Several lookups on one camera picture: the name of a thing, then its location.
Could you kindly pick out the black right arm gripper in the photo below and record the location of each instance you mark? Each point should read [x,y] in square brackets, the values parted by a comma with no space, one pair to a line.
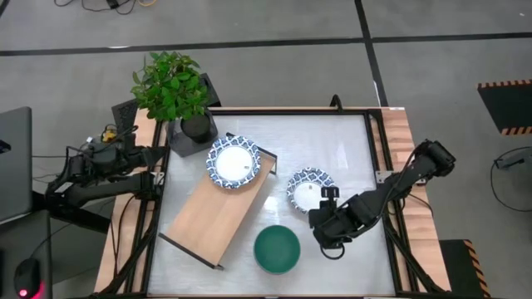
[332,224]

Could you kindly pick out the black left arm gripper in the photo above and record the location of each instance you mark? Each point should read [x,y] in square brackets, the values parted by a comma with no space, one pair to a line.
[139,155]

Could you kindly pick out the blue white patterned bowl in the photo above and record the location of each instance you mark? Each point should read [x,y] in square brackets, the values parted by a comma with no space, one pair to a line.
[233,162]
[305,197]

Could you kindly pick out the dark green plastic bowl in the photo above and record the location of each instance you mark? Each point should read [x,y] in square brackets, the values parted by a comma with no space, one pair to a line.
[277,249]

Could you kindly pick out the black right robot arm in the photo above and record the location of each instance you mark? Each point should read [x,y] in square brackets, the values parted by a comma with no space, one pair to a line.
[436,158]

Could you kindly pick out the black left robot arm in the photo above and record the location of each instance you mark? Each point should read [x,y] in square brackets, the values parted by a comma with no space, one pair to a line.
[95,192]

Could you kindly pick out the wooden shelf black metal legs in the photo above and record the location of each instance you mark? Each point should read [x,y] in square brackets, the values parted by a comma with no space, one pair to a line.
[208,212]

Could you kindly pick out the black perforated plate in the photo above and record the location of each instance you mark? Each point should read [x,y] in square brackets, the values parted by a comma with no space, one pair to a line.
[124,115]
[211,89]

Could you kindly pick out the green potted plant black pot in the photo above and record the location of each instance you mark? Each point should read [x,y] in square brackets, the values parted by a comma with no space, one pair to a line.
[170,87]

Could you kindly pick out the grey laptop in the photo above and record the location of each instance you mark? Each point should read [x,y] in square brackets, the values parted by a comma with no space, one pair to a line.
[14,166]

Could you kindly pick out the black mat hazard-striped edge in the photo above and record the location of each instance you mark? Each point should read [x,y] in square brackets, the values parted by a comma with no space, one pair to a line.
[507,104]
[461,266]

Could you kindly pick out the black power adapter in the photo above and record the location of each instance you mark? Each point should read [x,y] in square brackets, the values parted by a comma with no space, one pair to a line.
[112,3]

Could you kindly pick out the black computer mouse red light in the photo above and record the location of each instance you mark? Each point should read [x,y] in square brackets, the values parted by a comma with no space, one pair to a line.
[27,276]

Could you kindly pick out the grey floor device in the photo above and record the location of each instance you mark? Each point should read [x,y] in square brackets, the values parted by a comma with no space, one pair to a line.
[513,160]

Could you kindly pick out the silver metal corner bracket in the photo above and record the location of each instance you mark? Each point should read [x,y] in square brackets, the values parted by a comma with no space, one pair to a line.
[383,176]
[158,178]

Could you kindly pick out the black metal table frame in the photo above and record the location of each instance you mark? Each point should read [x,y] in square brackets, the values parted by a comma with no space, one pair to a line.
[291,111]

